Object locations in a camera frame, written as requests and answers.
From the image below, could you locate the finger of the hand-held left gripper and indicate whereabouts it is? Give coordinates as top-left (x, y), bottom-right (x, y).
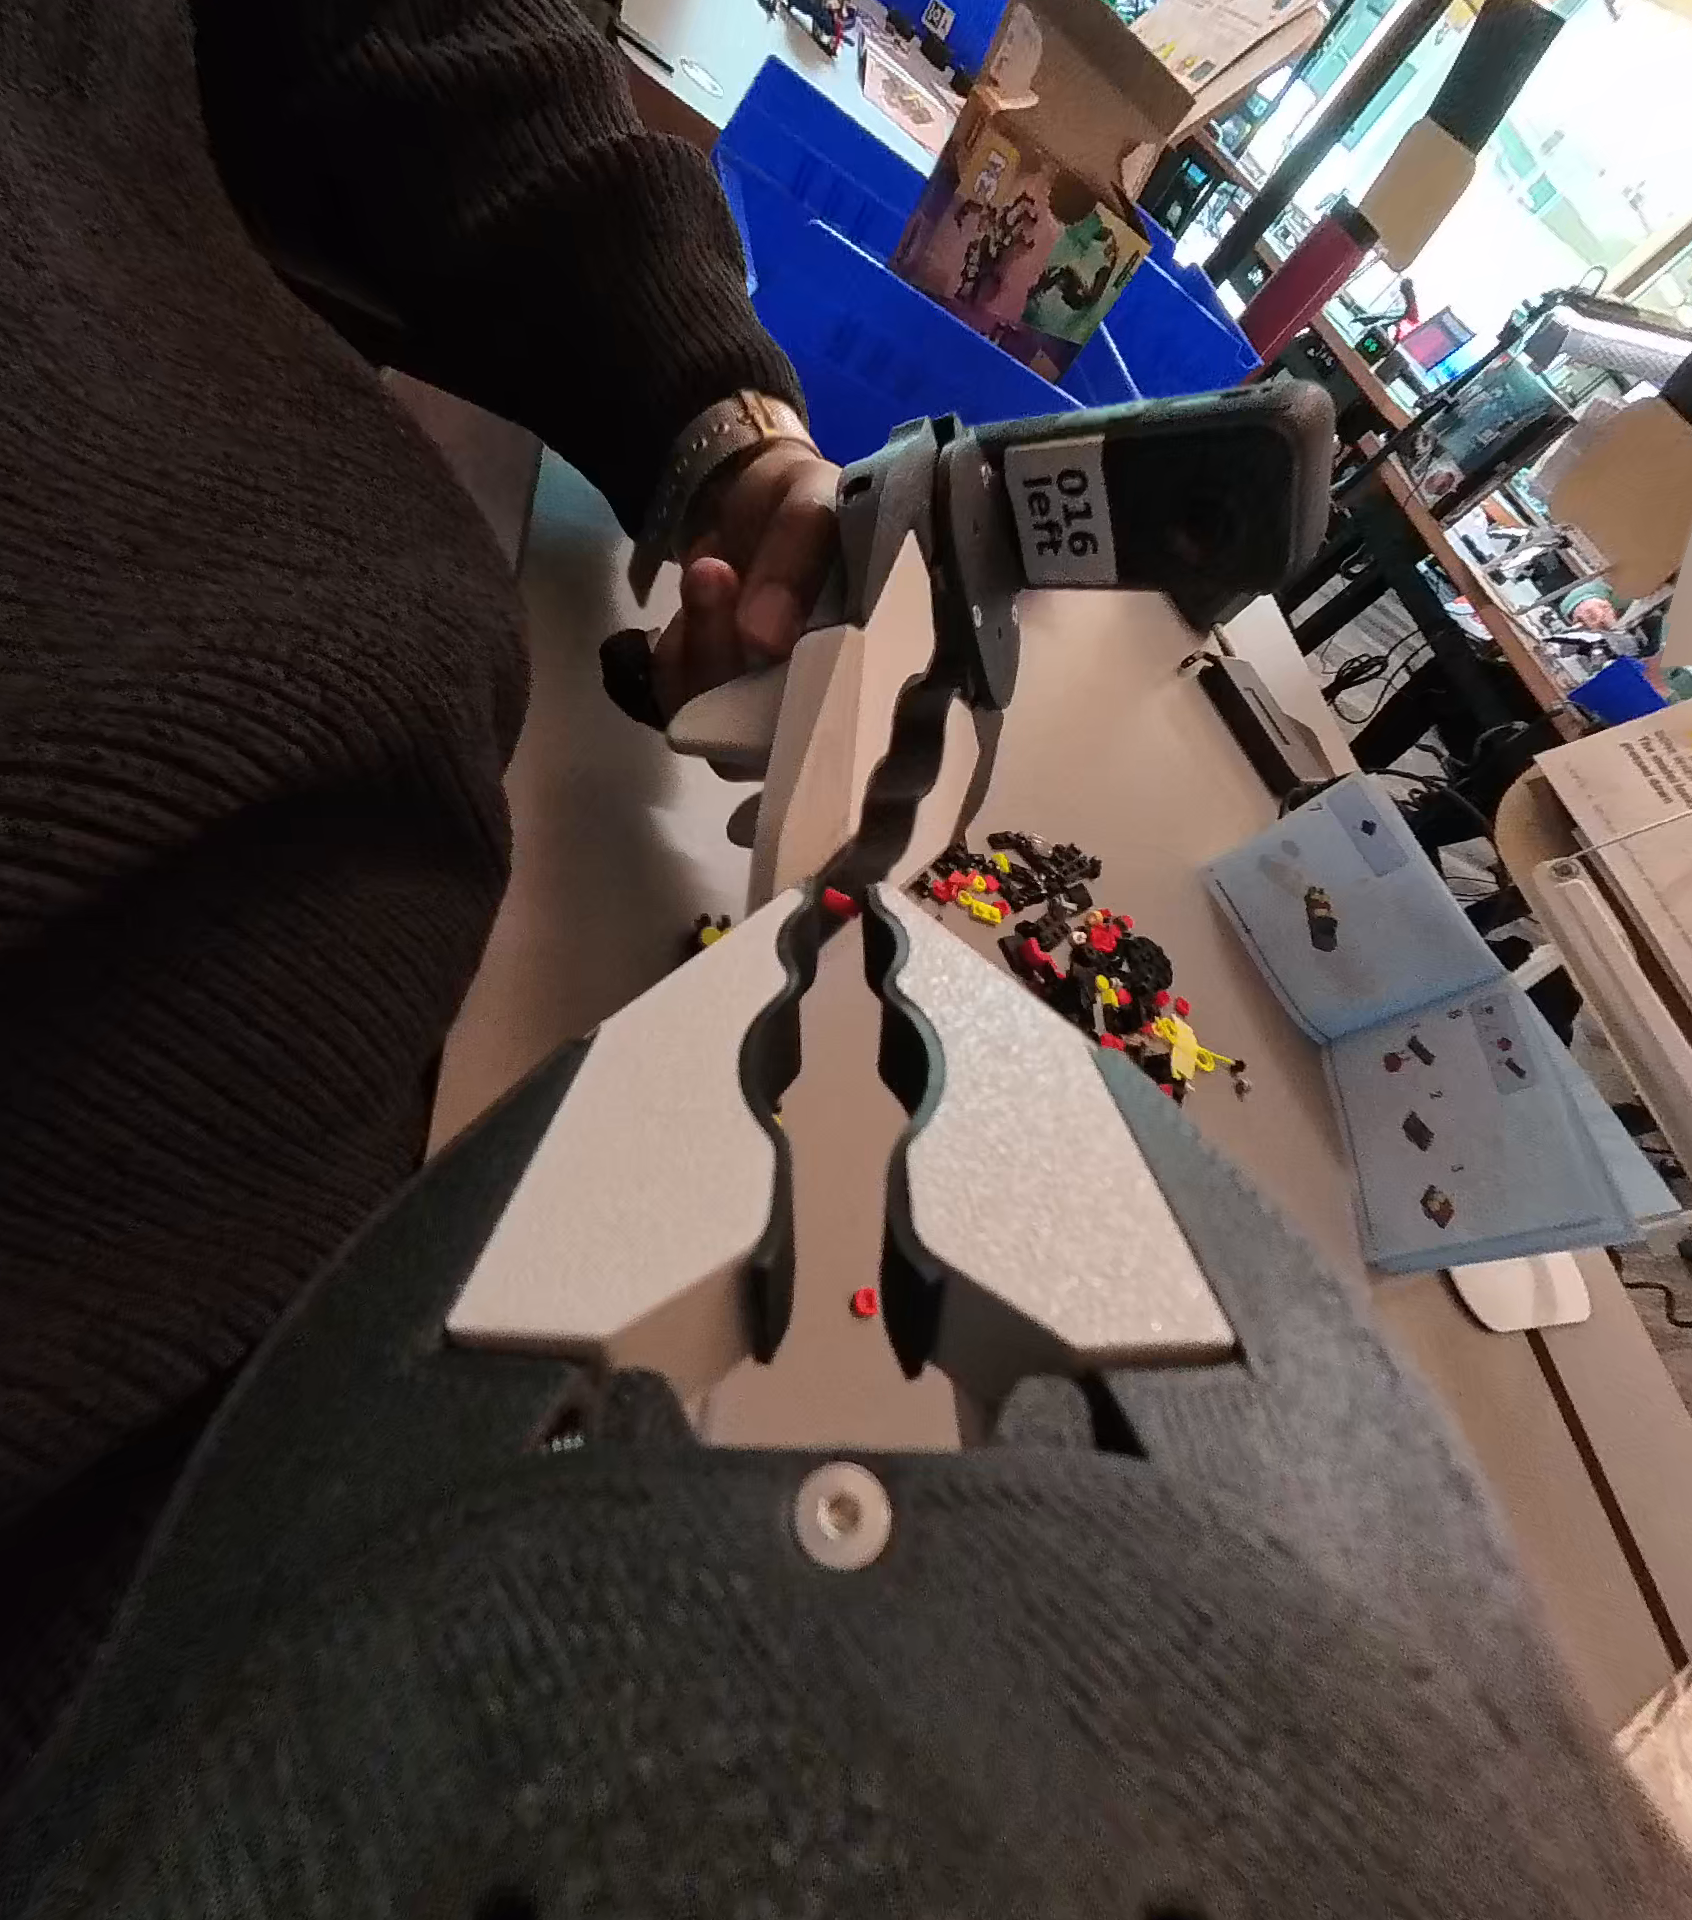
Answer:
top-left (748, 539), bottom-right (970, 917)
top-left (921, 698), bottom-right (1010, 876)

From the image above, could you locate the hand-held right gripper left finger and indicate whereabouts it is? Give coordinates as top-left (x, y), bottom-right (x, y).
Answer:
top-left (447, 886), bottom-right (825, 1419)

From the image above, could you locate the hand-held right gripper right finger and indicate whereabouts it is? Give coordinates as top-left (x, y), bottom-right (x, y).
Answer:
top-left (861, 886), bottom-right (1243, 1441)

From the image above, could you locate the person's left forearm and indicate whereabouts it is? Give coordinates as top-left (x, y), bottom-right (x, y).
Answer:
top-left (190, 0), bottom-right (810, 524)

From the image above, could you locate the pile of lego pieces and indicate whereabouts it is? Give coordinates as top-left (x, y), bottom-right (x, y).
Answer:
top-left (910, 827), bottom-right (1258, 1105)

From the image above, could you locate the colourful lego box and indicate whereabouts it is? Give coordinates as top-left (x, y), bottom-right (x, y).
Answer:
top-left (888, 92), bottom-right (1157, 382)

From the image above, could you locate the lego instruction booklet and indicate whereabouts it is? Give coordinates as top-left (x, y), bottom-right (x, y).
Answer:
top-left (1204, 771), bottom-right (1683, 1280)

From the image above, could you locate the person's left hand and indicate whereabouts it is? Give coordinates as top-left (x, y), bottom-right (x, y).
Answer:
top-left (654, 446), bottom-right (851, 704)

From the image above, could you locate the blue plastic bin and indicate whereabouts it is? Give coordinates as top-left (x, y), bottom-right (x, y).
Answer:
top-left (711, 53), bottom-right (1142, 428)
top-left (1567, 655), bottom-right (1671, 731)
top-left (1103, 210), bottom-right (1258, 395)

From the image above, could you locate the flat black case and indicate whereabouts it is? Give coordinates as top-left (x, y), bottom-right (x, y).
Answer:
top-left (1179, 631), bottom-right (1338, 798)

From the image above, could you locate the wooden work desk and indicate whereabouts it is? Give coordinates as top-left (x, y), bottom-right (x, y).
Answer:
top-left (1328, 299), bottom-right (1671, 736)

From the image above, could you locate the black pillar with beige pad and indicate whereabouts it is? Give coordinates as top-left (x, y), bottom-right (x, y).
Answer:
top-left (1352, 0), bottom-right (1567, 273)
top-left (1535, 252), bottom-right (1692, 604)

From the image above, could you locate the brown cardboard box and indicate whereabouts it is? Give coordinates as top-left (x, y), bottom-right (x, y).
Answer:
top-left (992, 0), bottom-right (1204, 187)

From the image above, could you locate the beige document stand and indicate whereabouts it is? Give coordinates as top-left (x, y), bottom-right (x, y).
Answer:
top-left (1496, 756), bottom-right (1692, 1280)

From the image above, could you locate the white stand base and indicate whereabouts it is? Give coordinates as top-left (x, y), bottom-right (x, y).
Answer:
top-left (1447, 1254), bottom-right (1596, 1341)

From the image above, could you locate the cardboard sheet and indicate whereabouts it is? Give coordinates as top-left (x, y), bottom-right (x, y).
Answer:
top-left (1127, 0), bottom-right (1335, 102)

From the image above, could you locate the printed instruction sheet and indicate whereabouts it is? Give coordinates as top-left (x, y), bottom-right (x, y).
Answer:
top-left (1535, 663), bottom-right (1692, 1188)

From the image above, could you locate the wristwatch with beige strap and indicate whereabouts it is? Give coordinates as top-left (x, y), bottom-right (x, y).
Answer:
top-left (666, 389), bottom-right (825, 488)

